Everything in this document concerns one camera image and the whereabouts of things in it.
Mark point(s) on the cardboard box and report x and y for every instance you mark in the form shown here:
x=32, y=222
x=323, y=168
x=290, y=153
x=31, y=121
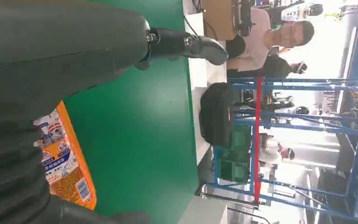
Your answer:
x=219, y=18

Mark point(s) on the black device in box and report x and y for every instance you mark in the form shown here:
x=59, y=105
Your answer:
x=245, y=15

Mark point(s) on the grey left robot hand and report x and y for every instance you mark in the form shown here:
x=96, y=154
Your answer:
x=58, y=46

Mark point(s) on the red bar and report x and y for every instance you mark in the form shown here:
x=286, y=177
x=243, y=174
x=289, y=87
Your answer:
x=258, y=139

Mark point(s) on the orange drink bottle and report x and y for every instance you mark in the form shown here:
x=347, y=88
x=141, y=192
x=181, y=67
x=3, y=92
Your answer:
x=71, y=179

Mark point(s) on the white table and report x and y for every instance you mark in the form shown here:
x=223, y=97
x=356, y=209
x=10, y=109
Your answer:
x=199, y=74

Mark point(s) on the person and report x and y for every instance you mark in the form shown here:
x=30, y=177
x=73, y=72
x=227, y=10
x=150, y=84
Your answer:
x=256, y=40
x=277, y=66
x=271, y=150

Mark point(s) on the green mat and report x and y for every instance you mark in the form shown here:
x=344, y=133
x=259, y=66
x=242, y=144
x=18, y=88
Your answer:
x=139, y=133

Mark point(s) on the black carrying case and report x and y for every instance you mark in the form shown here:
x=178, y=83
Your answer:
x=216, y=114

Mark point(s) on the blue metal frame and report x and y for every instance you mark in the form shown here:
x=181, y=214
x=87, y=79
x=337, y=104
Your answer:
x=308, y=84

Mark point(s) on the green crate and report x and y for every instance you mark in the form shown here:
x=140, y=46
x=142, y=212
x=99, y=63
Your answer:
x=241, y=138
x=234, y=168

